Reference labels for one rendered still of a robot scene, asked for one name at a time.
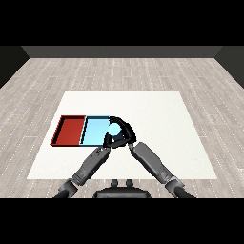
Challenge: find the dark grey robot body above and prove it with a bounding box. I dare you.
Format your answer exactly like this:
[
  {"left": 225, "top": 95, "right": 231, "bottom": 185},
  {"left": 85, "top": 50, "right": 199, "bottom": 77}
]
[{"left": 92, "top": 178, "right": 153, "bottom": 199}]

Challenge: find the red shallow open box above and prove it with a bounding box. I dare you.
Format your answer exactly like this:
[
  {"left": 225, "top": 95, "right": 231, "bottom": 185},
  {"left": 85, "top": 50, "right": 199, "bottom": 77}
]
[{"left": 50, "top": 114, "right": 88, "bottom": 148}]

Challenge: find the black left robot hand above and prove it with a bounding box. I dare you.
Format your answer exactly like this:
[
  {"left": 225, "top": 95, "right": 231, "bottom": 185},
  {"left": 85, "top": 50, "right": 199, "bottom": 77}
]
[{"left": 102, "top": 132, "right": 128, "bottom": 150}]

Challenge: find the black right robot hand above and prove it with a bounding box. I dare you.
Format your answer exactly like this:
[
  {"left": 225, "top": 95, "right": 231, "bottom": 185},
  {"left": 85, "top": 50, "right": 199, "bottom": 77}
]
[{"left": 108, "top": 115, "right": 138, "bottom": 149}]

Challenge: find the light blue shallow open box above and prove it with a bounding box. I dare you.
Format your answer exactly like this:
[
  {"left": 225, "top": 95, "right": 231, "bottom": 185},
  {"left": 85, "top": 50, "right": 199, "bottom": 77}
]
[{"left": 78, "top": 114, "right": 112, "bottom": 148}]

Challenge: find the small blue can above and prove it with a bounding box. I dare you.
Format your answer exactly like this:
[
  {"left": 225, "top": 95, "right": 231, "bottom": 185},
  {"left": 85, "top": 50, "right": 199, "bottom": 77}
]
[{"left": 107, "top": 122, "right": 124, "bottom": 143}]

